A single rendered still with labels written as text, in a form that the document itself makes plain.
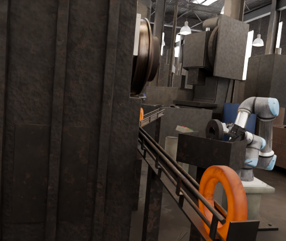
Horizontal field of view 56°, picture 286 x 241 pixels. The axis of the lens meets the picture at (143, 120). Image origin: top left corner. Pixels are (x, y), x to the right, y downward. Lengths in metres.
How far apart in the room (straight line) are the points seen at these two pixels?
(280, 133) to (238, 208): 3.33
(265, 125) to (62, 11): 1.45
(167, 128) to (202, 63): 1.80
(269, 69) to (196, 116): 2.71
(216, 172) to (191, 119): 3.49
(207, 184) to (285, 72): 6.03
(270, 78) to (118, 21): 5.44
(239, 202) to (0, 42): 0.98
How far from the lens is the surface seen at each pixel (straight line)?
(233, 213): 0.66
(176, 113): 3.99
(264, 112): 1.95
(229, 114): 5.03
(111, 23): 1.20
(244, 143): 1.36
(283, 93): 6.68
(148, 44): 1.52
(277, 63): 6.52
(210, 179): 0.74
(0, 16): 1.20
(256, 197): 2.24
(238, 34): 5.58
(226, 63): 5.28
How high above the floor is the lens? 0.89
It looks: 5 degrees down
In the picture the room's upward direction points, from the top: 5 degrees clockwise
